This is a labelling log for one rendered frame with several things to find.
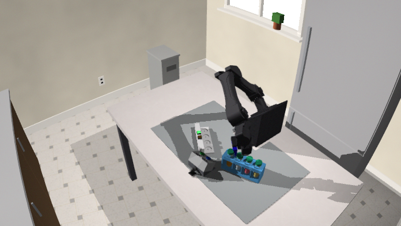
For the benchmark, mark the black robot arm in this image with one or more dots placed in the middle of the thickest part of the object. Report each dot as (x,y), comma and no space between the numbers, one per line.
(235,113)

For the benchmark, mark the blue tube rack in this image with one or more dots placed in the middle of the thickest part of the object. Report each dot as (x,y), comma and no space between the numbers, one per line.
(234,160)

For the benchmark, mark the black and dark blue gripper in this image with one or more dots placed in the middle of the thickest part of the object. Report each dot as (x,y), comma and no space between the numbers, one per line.
(235,147)

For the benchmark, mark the grey flat mat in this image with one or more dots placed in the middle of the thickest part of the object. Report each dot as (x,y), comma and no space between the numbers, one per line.
(245,198)

